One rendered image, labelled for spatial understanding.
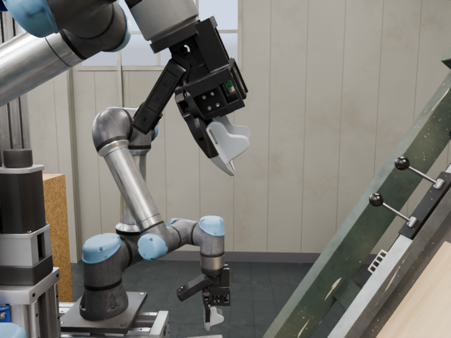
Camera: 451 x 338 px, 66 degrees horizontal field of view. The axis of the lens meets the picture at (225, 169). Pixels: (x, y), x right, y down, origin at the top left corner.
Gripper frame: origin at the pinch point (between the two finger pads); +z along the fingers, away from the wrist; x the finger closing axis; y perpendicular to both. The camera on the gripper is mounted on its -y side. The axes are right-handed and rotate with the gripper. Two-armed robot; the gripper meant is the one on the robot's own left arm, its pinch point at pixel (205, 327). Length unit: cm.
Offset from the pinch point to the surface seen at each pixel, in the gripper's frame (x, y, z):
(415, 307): -34, 45, -22
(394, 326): -33, 41, -17
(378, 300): -24, 43, -19
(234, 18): 290, 56, -178
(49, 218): 151, -98, 3
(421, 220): -24, 53, -39
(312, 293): 0.0, 34.8, -8.9
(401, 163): -18, 51, -53
